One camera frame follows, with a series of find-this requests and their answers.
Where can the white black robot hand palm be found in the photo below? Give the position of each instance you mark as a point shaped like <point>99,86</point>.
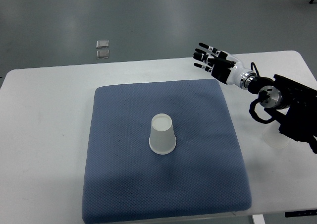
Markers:
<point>231,75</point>

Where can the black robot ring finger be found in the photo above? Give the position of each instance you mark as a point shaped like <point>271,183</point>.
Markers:
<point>208,50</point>

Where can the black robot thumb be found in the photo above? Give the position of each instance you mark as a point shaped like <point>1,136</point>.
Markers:
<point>219,61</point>

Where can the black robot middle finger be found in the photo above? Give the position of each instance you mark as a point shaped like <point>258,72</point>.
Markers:
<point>202,57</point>

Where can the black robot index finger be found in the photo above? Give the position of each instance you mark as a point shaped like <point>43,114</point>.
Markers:
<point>203,67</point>

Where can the white paper cup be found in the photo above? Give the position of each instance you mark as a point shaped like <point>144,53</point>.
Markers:
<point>273,137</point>
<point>162,139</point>

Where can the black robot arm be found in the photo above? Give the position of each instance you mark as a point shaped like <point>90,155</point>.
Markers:
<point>291,104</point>

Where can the white paper cup on mat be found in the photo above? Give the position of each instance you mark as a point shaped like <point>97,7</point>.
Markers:
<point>162,139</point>

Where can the upper metal floor plate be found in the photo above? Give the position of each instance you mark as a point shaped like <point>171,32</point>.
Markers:
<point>100,44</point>

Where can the metal floor plate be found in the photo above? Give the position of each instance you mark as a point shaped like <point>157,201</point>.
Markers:
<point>102,54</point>
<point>100,44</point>

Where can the lower metal floor plate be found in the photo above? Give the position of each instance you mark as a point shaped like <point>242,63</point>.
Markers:
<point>102,54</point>

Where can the blue fabric cushion mat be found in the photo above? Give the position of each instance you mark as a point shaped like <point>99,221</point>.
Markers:
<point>126,181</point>

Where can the white table leg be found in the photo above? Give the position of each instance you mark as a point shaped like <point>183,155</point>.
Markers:
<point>258,219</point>

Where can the black table control panel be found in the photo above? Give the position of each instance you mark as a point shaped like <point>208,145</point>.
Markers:
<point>302,213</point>

